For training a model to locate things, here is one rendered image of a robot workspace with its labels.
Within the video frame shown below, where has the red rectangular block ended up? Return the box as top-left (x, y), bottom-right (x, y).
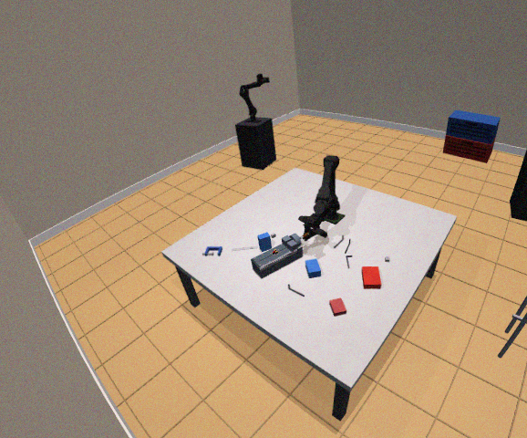
top-left (329, 298), bottom-right (346, 317)
top-left (361, 266), bottom-right (382, 289)

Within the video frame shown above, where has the blue rectangular block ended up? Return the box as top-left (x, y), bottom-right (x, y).
top-left (257, 233), bottom-right (272, 252)

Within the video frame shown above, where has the blue cube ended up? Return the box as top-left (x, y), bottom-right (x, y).
top-left (305, 258), bottom-right (321, 278)

